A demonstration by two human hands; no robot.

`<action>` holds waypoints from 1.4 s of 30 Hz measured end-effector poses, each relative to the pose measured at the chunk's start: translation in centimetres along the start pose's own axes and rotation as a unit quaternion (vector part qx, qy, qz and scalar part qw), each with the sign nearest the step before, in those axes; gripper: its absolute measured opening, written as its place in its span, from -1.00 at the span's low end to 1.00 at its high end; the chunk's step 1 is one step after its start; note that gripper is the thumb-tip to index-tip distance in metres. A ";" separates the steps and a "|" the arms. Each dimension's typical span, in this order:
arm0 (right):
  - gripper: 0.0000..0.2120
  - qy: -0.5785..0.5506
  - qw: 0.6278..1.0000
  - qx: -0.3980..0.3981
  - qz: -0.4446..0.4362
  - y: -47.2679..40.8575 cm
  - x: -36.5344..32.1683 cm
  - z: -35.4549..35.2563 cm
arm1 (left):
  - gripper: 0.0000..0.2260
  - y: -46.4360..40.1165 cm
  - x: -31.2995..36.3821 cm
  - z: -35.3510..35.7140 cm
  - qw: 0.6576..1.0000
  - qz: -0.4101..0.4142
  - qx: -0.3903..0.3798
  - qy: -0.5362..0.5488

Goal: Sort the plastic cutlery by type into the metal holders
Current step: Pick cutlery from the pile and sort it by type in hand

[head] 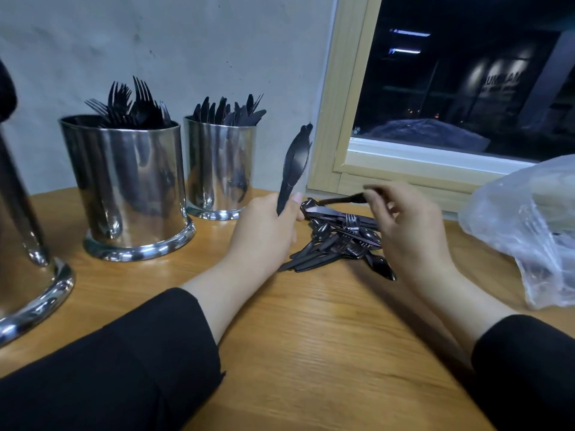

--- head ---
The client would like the person's left hand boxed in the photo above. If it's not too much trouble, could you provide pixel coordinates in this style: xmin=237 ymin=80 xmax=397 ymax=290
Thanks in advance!
xmin=225 ymin=191 xmax=305 ymax=279

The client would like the bunch of black forks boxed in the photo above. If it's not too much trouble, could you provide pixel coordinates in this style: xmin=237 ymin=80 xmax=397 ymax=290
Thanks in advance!
xmin=85 ymin=76 xmax=172 ymax=131

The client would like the bunch of black knives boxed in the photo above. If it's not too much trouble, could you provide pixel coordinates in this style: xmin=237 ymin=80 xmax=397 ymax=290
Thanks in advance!
xmin=189 ymin=94 xmax=268 ymax=128

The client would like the pile of black plastic cutlery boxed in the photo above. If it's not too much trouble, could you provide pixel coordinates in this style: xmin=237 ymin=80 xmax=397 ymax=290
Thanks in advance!
xmin=279 ymin=204 xmax=397 ymax=282

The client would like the black plastic knife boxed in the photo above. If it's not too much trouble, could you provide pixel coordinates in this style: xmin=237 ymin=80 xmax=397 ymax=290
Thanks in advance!
xmin=276 ymin=123 xmax=314 ymax=216
xmin=304 ymin=189 xmax=371 ymax=210

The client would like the person's right hand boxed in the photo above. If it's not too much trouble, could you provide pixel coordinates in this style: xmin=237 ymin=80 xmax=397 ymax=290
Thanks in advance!
xmin=362 ymin=181 xmax=459 ymax=286

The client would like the person's right forearm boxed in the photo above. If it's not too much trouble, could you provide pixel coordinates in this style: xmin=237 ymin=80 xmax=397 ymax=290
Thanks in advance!
xmin=422 ymin=256 xmax=575 ymax=431

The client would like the person's left forearm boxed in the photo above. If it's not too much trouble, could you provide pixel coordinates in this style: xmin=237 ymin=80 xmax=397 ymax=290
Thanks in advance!
xmin=0 ymin=256 xmax=262 ymax=431

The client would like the dark parked car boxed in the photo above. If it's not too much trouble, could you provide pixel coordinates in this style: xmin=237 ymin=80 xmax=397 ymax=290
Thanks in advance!
xmin=367 ymin=118 xmax=491 ymax=153

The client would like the clear plastic bag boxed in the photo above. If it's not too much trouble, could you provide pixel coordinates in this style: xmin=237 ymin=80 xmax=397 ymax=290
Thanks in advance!
xmin=458 ymin=155 xmax=575 ymax=311

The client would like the bunch of black spoons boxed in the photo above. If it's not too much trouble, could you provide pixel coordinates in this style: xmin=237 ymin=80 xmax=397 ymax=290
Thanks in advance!
xmin=0 ymin=60 xmax=19 ymax=124

